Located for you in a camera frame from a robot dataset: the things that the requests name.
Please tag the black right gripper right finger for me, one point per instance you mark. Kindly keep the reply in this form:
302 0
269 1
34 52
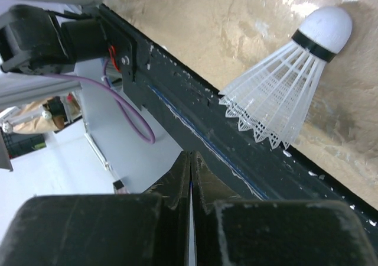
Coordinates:
231 230

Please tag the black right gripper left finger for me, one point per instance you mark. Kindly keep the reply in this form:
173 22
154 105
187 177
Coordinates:
150 228

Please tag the white shuttlecock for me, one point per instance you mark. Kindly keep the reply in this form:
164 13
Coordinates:
272 98

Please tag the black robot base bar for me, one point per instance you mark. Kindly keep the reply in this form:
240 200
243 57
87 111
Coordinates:
187 107

